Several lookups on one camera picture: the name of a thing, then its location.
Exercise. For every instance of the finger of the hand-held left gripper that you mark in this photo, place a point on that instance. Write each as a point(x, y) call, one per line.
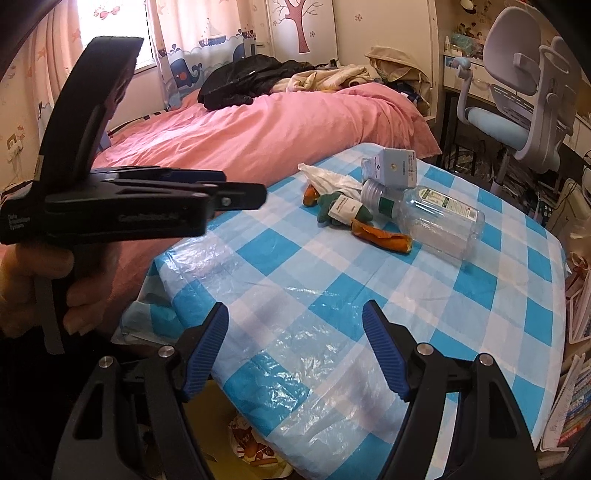
point(194, 175)
point(244, 196)

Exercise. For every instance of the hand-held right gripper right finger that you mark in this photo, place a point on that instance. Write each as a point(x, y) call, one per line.
point(383, 350)

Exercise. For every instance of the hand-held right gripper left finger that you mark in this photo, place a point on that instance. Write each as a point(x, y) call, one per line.
point(205, 355)

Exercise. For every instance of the yellow waste bin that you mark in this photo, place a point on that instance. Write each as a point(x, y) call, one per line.
point(207, 415)

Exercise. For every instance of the small orange peel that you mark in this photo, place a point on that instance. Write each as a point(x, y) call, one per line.
point(310, 194)

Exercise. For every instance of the white plastic bag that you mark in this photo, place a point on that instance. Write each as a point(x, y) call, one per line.
point(328, 177)

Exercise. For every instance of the red snack bag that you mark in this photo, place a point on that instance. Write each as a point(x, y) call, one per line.
point(249, 438)

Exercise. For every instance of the long orange peel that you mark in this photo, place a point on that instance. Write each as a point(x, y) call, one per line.
point(383, 237)

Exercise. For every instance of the clear plastic bottle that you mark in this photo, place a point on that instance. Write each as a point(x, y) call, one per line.
point(438, 226)

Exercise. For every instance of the light blue milk carton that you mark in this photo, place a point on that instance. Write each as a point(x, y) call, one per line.
point(392, 168)

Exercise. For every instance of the person's left hand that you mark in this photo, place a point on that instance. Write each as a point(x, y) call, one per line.
point(87, 295)

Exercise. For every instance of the pink bed blanket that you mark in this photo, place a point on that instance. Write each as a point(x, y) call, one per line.
point(277, 129)

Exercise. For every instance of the blue checked tablecloth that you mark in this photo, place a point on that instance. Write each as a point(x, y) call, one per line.
point(323, 300)

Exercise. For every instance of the green plush toy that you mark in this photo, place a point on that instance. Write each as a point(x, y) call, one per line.
point(328, 203)

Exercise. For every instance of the black jacket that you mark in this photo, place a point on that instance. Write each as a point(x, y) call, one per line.
point(244, 78)

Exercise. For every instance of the cream crumpled clothing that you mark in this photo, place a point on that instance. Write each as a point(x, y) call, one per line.
point(323, 76)

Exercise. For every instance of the stack of magazines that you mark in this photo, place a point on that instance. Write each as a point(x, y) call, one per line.
point(572, 392)

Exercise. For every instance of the beige clothes on bed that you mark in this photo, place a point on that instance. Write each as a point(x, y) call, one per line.
point(351, 32)

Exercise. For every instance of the khaki garment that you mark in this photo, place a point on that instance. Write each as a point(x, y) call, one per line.
point(392, 57)

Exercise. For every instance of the translucent plastic bag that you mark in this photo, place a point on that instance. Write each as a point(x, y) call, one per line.
point(579, 240)

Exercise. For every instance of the grey and blue desk chair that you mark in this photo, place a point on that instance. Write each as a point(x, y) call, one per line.
point(508, 124)

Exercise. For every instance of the white wall socket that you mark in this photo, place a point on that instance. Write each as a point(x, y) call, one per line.
point(14, 147)

